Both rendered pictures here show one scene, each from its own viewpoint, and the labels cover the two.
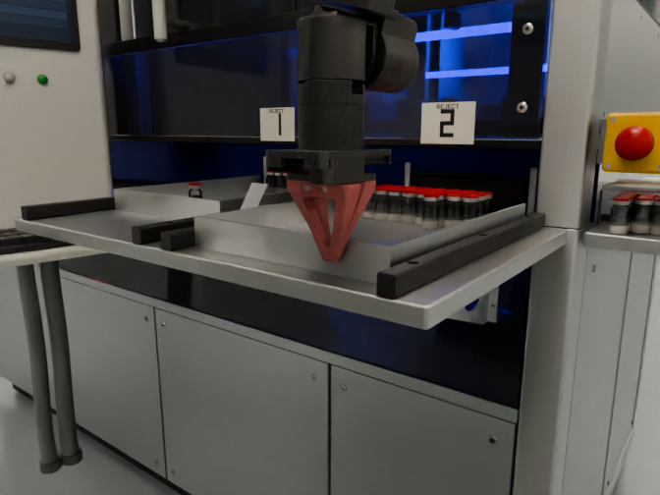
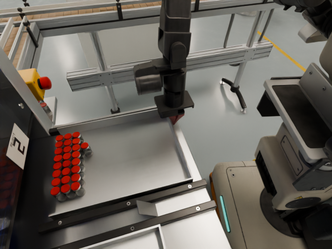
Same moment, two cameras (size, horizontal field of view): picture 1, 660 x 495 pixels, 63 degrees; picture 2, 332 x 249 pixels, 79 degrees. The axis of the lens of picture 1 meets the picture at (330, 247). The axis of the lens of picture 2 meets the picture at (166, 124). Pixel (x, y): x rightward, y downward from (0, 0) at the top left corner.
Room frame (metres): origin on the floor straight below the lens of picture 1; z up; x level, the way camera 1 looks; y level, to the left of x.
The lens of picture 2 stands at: (0.82, 0.23, 1.39)
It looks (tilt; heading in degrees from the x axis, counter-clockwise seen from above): 50 degrees down; 217
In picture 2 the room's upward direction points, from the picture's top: straight up
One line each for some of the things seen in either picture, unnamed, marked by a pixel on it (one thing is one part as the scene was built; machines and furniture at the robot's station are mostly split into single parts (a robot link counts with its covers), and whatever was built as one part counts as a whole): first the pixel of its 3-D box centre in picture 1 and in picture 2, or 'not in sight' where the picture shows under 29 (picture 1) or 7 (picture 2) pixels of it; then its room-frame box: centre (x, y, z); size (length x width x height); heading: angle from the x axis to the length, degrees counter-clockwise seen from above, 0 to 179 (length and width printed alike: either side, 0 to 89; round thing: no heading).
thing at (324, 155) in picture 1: (331, 127); (174, 95); (0.47, 0.00, 1.01); 0.10 x 0.07 x 0.07; 143
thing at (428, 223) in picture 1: (430, 211); (87, 149); (0.71, -0.13, 0.90); 0.02 x 0.02 x 0.05
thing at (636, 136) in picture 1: (634, 143); (43, 83); (0.65, -0.36, 0.99); 0.04 x 0.04 x 0.04; 53
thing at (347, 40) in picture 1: (335, 53); (172, 77); (0.48, 0.00, 1.07); 0.07 x 0.06 x 0.07; 142
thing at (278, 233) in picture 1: (372, 223); (119, 154); (0.66, -0.05, 0.90); 0.34 x 0.26 x 0.04; 142
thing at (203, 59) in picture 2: not in sight; (177, 63); (-0.32, -0.51, 0.49); 1.60 x 0.08 x 0.12; 143
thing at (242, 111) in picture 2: not in sight; (233, 91); (-0.80, -0.15, 0.07); 0.50 x 0.08 x 0.14; 53
